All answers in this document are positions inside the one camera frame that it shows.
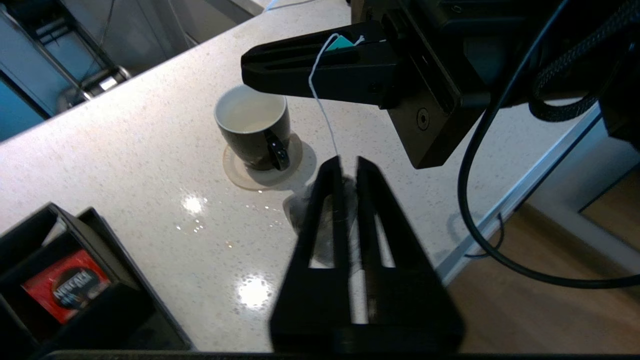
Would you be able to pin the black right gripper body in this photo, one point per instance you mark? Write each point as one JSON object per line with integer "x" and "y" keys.
{"x": 430, "y": 100}

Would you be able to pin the black mug white inside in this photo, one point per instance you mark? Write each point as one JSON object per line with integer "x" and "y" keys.
{"x": 250, "y": 140}

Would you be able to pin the red sachet packet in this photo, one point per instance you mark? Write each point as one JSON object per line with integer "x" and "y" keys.
{"x": 65, "y": 290}

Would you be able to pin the grey lower kitchen cabinet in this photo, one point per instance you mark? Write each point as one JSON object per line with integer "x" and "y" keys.
{"x": 210, "y": 20}

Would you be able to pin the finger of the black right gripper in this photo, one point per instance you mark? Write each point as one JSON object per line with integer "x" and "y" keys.
{"x": 290, "y": 47}
{"x": 350, "y": 80}

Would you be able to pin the round translucent coaster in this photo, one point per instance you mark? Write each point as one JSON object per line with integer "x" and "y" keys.
{"x": 240, "y": 177}

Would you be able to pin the black compartment organizer box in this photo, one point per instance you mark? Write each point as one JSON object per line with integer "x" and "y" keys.
{"x": 100, "y": 320}

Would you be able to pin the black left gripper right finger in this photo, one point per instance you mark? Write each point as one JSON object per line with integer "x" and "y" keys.
{"x": 415, "y": 310}

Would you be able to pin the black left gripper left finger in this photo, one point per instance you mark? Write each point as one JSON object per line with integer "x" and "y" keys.
{"x": 310, "y": 310}

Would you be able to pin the tea bag with white tag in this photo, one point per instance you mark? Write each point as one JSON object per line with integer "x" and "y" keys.
{"x": 325, "y": 115}

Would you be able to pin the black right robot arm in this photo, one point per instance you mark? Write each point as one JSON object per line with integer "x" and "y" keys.
{"x": 500, "y": 50}

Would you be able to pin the white under-counter shelf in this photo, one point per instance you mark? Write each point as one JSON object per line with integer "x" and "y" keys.
{"x": 575, "y": 200}

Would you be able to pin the black teleoperation stand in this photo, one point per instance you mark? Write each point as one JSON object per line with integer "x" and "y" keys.
{"x": 95, "y": 80}

